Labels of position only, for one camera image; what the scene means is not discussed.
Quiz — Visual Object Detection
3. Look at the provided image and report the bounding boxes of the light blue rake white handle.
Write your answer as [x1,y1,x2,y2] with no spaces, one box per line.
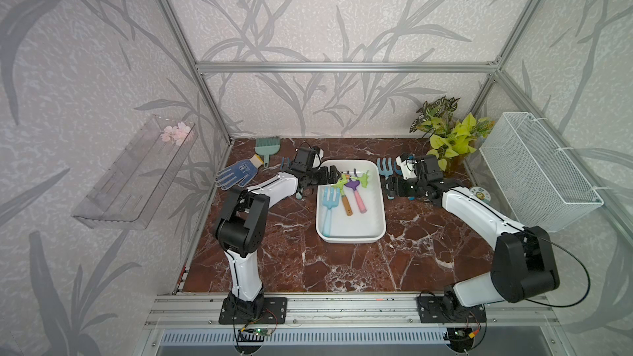
[377,158,394,200]

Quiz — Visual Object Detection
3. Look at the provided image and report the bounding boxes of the purple rake pink handle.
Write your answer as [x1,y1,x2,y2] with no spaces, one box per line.
[346,176,367,214]

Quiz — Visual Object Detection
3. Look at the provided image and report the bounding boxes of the green rake wooden handle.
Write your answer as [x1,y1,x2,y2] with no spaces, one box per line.
[344,172,369,190]

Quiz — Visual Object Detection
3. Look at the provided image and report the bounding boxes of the green fork wooden handle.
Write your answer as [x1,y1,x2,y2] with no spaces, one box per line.
[331,175,353,217]

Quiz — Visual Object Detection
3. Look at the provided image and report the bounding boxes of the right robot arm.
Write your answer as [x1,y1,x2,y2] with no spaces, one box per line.
[385,154,560,309]

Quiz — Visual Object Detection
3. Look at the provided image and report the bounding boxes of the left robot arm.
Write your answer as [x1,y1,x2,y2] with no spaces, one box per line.
[214,147,341,310]

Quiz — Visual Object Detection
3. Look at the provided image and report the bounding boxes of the mint green hand brush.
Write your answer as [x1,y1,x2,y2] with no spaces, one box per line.
[255,138,280,168]

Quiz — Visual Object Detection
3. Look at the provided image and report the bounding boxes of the white plastic storage box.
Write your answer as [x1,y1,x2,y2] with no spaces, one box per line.
[316,159,387,244]

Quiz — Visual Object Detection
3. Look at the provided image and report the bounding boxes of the potted green plant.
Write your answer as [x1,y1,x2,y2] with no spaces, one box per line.
[410,97,496,176]

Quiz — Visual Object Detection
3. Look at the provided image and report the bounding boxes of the small green labelled jar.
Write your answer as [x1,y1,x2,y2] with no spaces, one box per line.
[470,186,491,204]

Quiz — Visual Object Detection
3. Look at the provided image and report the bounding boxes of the blue dotted work glove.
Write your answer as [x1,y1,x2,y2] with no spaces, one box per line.
[215,154,264,191]

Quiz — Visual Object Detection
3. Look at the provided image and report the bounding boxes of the pink artificial flowers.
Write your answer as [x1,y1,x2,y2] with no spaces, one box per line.
[160,122,191,146]

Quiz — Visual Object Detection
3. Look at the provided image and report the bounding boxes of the white wire mesh basket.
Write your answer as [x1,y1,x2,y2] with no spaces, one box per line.
[480,112,603,232]

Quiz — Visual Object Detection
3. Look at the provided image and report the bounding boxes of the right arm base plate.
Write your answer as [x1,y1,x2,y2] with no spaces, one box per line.
[416,293,487,327]

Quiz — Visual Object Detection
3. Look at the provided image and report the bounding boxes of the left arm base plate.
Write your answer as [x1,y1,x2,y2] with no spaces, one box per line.
[219,294,288,325]

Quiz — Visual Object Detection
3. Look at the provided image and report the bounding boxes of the clear acrylic wall shelf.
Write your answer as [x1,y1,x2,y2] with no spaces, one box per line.
[72,115,198,230]

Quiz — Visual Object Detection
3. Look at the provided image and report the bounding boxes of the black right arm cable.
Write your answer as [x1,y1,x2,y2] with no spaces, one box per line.
[444,185,592,308]

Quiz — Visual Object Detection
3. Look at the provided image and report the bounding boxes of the aluminium front rail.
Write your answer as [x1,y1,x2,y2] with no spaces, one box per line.
[144,292,560,330]

